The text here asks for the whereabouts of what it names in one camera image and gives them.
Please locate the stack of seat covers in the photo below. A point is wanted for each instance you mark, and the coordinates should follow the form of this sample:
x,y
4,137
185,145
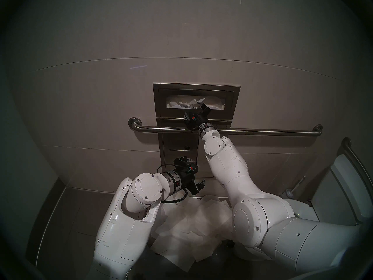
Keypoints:
x,y
217,106

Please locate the white toilet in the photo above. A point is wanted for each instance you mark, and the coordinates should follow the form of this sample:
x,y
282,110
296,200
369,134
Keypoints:
x,y
338,192

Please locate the white toilet brush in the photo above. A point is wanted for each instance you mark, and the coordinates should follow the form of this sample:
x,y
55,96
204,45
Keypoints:
x,y
297,183

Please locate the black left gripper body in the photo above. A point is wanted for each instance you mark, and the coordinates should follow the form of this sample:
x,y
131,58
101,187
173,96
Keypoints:
x,y
186,175

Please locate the stainless steel wall dispenser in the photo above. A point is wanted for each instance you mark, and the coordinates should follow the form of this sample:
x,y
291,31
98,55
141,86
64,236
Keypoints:
x,y
174,148

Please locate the short steel grab bar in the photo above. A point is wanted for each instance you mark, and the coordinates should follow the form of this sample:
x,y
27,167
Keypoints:
x,y
346,141

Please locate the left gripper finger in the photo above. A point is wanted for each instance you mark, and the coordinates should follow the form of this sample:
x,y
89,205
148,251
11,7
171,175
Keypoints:
x,y
183,160
200,186

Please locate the long steel grab bar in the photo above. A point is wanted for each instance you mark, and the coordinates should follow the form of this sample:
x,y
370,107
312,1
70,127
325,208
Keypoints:
x,y
276,132

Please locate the white toilet seat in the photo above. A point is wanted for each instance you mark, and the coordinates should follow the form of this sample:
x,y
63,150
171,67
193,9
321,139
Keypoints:
x,y
303,209

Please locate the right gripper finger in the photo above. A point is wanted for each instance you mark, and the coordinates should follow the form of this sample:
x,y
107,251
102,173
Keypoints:
x,y
187,118
205,107

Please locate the pile of paper seat covers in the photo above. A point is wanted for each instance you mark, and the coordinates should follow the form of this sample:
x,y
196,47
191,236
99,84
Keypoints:
x,y
186,227

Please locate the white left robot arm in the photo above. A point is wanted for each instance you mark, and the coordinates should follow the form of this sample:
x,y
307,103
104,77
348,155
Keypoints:
x,y
122,238

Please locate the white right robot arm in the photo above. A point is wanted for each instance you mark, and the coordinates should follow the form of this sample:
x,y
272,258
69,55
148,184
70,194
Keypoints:
x,y
227,165

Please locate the small black knob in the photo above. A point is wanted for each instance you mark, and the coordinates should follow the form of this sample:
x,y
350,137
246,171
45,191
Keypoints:
x,y
230,243

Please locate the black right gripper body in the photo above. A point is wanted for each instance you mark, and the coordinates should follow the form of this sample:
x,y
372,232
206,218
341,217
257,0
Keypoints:
x,y
197,120

